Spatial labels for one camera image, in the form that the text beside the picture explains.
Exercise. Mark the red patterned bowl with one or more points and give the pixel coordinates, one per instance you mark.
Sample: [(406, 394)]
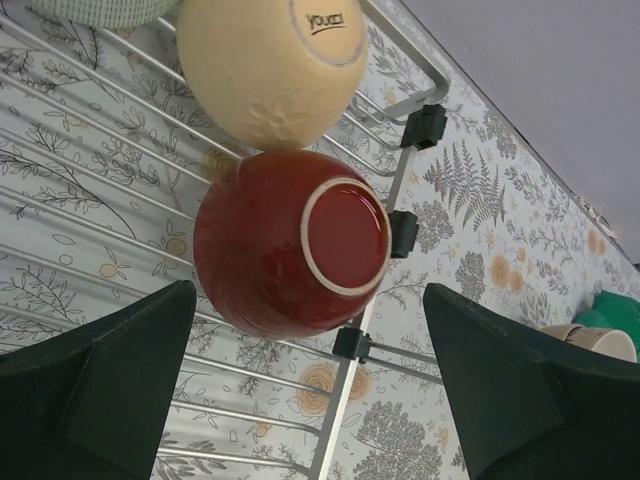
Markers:
[(290, 244)]

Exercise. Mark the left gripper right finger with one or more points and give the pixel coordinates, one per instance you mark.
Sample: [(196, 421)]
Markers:
[(527, 405)]

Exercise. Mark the beige bowl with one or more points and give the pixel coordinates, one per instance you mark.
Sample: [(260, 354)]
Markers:
[(273, 74)]

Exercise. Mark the tan bowl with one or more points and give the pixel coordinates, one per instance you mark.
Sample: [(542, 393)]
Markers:
[(612, 343)]

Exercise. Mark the floral table mat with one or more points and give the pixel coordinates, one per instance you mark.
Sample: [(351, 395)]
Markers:
[(494, 224)]

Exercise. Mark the green cloth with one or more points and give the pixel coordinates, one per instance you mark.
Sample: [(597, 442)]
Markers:
[(613, 311)]

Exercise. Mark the cream bowl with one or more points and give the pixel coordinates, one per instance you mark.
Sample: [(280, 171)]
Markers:
[(570, 333)]

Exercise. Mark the metal wire dish rack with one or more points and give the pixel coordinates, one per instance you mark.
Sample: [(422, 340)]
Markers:
[(105, 159)]

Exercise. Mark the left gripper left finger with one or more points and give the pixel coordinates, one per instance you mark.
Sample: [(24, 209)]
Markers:
[(92, 403)]

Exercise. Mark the pale green bowl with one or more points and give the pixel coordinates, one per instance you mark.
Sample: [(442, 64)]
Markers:
[(108, 13)]

